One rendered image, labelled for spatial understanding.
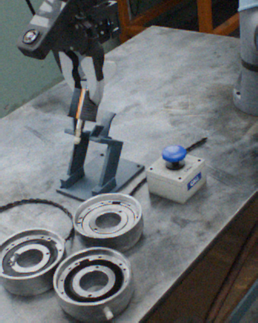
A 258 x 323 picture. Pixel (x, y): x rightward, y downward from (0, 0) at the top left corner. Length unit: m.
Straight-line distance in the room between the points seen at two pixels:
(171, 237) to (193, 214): 0.06
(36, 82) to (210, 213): 2.10
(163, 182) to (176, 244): 0.12
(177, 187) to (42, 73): 2.09
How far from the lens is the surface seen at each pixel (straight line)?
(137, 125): 1.16
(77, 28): 0.87
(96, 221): 0.89
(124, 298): 0.76
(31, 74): 2.89
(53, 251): 0.85
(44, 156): 1.12
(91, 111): 0.93
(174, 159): 0.92
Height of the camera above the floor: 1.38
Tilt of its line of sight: 32 degrees down
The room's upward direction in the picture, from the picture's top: 10 degrees counter-clockwise
